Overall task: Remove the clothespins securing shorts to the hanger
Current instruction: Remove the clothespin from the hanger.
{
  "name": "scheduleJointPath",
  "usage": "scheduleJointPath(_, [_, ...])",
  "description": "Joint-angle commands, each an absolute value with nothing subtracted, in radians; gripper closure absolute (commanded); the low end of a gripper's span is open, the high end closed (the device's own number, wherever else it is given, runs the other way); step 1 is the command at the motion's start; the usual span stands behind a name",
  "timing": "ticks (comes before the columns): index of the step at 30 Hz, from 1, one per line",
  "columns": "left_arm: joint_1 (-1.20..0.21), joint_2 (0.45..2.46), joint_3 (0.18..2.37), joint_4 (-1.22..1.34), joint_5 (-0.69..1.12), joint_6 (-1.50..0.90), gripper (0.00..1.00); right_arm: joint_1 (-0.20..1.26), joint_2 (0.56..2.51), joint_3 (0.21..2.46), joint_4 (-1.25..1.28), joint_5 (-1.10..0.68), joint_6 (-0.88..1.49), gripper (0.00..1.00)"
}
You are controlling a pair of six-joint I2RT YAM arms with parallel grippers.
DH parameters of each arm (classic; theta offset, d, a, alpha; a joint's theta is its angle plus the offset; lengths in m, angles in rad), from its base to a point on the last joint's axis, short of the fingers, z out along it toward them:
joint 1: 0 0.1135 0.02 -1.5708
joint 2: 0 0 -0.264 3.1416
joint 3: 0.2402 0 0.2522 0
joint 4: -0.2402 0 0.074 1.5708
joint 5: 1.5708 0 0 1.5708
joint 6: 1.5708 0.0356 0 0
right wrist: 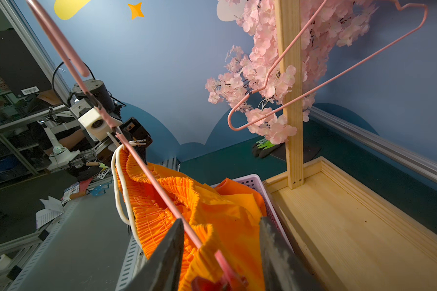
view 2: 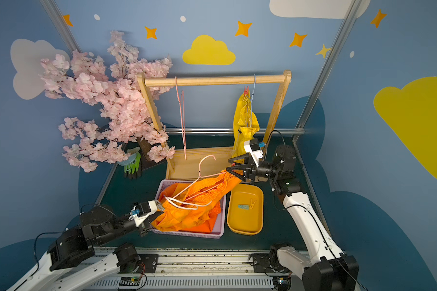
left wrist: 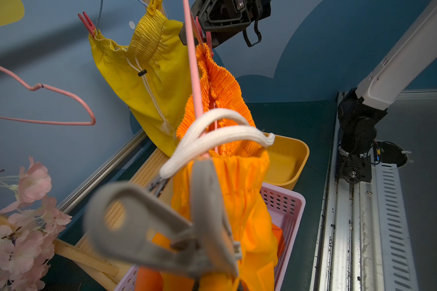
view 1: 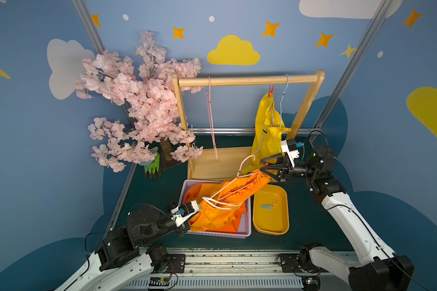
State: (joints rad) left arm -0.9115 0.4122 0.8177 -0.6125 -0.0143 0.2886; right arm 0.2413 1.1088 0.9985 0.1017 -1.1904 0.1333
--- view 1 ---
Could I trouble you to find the teal clothespin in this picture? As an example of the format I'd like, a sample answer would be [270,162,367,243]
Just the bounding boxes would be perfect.
[261,204,273,210]

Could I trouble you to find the pink wire hanger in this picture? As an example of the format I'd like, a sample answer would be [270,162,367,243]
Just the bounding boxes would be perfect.
[213,155,271,206]
[206,77,219,160]

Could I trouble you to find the dark orange shorts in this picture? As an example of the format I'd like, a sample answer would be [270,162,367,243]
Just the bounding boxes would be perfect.
[183,182,246,233]

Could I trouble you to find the light orange shorts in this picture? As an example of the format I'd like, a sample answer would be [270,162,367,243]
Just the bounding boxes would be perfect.
[183,170,271,234]

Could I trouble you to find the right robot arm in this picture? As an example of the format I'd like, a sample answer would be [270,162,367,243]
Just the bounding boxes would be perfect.
[260,144,415,291]

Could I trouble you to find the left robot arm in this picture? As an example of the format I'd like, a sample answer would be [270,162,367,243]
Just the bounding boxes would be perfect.
[58,201,201,291]

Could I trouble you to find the yellow shorts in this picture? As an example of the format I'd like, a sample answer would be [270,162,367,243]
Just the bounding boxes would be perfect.
[251,92,284,168]

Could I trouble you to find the red clothespin on yellow shorts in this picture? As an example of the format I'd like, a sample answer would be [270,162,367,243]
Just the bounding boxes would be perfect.
[268,86,274,97]

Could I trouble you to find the yellow plastic tray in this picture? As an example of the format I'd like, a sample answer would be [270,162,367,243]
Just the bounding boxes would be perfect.
[252,184,290,236]

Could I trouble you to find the pink plastic basket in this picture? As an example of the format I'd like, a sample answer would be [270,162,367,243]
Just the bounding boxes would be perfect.
[178,179,252,239]

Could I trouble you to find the green plant decoration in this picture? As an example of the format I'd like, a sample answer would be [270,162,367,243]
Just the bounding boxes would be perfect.
[140,147,162,180]

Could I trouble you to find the wooden clothes rack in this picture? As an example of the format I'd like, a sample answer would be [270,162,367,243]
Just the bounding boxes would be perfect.
[172,70,325,180]

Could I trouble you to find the pink cherry blossom tree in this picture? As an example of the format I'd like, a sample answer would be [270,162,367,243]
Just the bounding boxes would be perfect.
[75,30,203,173]

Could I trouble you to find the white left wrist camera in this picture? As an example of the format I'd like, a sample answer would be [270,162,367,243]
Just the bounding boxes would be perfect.
[170,200,201,227]

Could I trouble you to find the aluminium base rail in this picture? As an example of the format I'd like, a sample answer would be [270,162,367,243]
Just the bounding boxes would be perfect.
[78,247,361,291]

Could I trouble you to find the light blue wire hanger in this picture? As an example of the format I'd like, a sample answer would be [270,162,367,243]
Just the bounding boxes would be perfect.
[279,74,290,127]

